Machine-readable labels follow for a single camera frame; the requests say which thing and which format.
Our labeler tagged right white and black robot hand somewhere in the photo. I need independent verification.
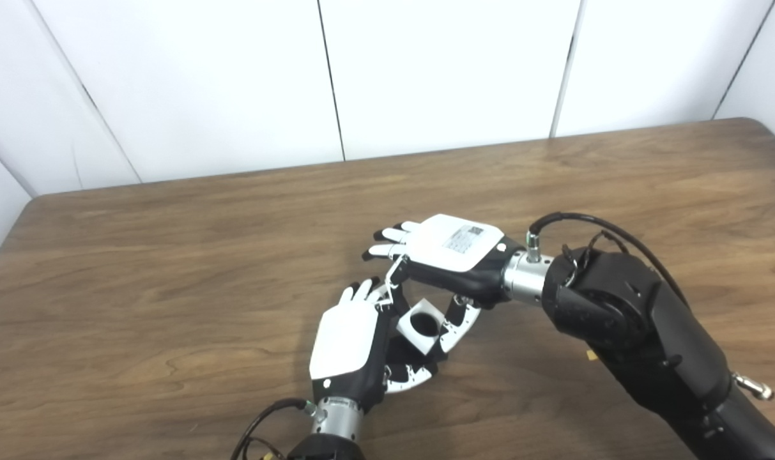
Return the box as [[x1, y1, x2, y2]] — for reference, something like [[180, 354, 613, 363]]
[[362, 213, 521, 353]]

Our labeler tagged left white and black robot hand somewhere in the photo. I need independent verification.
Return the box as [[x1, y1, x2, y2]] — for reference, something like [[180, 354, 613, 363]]
[[309, 276, 439, 413]]

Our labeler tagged white square piece with hole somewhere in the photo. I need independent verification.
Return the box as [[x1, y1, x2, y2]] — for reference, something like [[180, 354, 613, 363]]
[[397, 303, 449, 355]]

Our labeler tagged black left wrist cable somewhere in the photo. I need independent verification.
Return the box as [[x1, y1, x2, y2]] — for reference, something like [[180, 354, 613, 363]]
[[229, 398, 321, 460]]

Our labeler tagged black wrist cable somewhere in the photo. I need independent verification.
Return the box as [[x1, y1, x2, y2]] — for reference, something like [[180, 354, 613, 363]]
[[528, 212, 689, 302], [229, 398, 321, 460]]

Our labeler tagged thin brown wire bundle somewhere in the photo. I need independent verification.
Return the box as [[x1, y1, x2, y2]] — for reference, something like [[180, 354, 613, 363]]
[[242, 438, 289, 460], [561, 230, 629, 288]]

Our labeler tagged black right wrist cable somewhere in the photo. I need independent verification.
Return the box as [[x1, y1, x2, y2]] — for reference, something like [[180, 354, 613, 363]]
[[528, 212, 689, 302]]

